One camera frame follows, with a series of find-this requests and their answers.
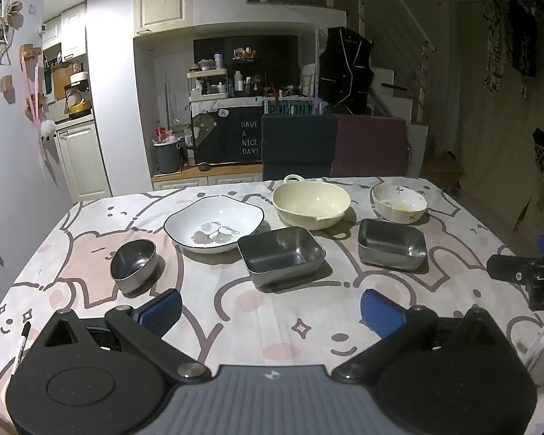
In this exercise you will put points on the printed cartoon tablecloth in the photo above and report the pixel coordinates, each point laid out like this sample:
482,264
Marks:
254,321

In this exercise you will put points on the steel rectangular container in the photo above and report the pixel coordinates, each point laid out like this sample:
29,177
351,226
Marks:
276,253
390,240

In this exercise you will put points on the white plush toy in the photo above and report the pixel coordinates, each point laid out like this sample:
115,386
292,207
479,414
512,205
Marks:
47,129

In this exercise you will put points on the white floral bowl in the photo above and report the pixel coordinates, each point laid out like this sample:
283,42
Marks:
390,199

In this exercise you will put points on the white shelf rack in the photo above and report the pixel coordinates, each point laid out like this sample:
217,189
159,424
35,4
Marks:
208,75

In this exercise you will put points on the floral hanging garment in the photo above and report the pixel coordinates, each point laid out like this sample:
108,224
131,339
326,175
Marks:
496,40

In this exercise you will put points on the black jacket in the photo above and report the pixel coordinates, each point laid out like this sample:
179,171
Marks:
344,72

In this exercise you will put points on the maroon chair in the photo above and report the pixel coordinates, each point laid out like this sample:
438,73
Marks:
371,145

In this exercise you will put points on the white kitchen base cabinet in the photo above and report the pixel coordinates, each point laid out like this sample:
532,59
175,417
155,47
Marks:
84,163

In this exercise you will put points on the yellow pot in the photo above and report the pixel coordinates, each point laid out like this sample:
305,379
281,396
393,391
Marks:
79,108

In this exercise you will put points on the dark blue chair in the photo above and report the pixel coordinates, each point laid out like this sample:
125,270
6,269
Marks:
299,145

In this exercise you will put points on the black printed cloth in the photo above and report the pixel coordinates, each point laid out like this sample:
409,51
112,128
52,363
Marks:
229,140

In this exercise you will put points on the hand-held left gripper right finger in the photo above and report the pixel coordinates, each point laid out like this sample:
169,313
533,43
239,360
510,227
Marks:
381,312

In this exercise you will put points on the wooden-topped low cabinet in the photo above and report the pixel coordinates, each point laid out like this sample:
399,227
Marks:
208,171

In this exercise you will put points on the round steel bowl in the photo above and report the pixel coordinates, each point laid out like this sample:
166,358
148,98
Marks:
131,260

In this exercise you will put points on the white wall cupboard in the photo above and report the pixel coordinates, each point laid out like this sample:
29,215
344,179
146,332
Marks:
163,0

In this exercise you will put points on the grey trash bin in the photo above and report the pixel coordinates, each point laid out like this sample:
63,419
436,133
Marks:
167,158

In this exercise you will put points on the pink ribbon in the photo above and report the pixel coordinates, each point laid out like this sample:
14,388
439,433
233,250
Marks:
35,95

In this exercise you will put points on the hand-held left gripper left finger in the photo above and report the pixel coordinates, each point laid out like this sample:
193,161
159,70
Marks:
163,306

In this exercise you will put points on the black marker pen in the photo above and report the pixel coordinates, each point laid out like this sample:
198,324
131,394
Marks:
23,340

